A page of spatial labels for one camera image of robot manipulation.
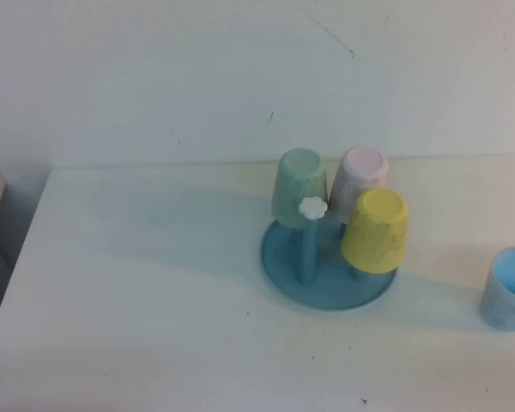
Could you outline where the yellow plastic cup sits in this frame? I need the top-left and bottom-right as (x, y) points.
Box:
(341, 187), (409, 275)

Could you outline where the green plastic cup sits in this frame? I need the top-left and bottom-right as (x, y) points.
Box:
(270, 148), (329, 230)

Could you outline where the blue cup stand with pegs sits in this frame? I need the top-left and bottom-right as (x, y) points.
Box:
(259, 196), (399, 311)

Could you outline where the pink plastic cup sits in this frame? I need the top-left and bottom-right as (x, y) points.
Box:
(328, 146), (390, 224)

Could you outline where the blue plastic cup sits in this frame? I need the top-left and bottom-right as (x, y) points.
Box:
(479, 246), (515, 331)

